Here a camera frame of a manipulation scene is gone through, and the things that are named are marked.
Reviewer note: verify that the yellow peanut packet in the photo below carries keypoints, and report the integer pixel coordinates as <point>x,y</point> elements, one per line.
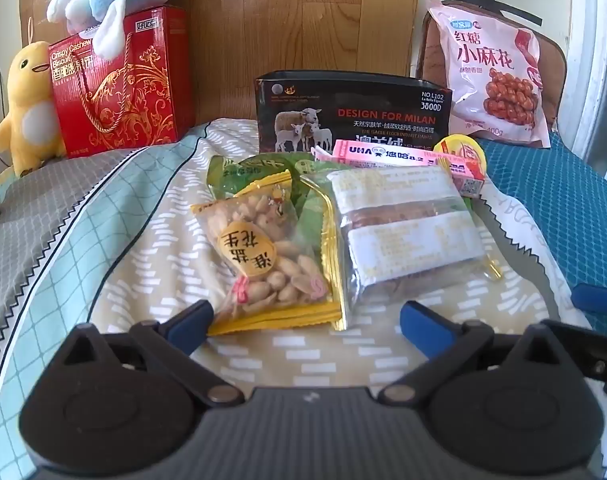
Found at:
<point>263,250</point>

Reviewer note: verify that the long black tape strip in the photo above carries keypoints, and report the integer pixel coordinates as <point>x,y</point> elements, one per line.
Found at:
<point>498,6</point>

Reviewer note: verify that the patchwork patterned bedsheet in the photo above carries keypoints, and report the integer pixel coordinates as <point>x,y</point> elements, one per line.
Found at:
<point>133,240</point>

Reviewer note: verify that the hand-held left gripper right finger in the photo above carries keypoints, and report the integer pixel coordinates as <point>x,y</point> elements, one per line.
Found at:
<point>423,327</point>

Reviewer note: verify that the red gift box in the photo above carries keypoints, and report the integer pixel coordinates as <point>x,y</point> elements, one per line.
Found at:
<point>133,100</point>

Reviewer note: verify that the dark green snack packet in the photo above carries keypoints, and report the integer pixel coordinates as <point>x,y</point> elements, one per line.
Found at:
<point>228,172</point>

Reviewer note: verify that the large pink snack bag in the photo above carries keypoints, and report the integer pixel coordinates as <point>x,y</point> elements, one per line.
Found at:
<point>483,60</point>

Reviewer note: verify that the small pink candy box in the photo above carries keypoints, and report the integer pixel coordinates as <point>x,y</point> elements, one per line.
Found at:
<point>463,175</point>

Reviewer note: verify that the brown seat cushion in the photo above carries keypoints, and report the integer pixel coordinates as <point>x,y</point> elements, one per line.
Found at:
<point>556,75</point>

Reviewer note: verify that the yellow duck plush toy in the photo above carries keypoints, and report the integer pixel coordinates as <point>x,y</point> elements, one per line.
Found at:
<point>26,110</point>

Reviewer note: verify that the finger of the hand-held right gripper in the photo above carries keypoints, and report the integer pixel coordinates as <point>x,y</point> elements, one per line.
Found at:
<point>601,299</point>
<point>598,355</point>

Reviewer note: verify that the pink candy stick pack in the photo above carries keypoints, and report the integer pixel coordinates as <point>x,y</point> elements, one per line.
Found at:
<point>383,154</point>

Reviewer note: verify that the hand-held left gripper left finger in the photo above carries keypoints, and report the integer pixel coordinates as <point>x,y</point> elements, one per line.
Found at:
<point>191,322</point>

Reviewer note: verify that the round yellow snack lid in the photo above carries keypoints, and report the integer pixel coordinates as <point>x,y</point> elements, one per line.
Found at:
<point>458,146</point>

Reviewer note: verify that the black tin box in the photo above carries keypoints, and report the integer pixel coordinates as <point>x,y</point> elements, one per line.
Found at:
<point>363,105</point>

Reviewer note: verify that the wood grain wall board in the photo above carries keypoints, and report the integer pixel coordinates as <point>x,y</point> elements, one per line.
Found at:
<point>283,20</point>

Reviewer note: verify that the teal patterned blanket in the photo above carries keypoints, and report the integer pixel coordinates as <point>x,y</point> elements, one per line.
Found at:
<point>558,210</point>

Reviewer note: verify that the white window frame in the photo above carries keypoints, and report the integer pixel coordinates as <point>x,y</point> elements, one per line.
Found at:
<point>593,60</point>

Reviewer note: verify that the clear pastry packet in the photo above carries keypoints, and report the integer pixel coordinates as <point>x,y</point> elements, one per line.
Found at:
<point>408,230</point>

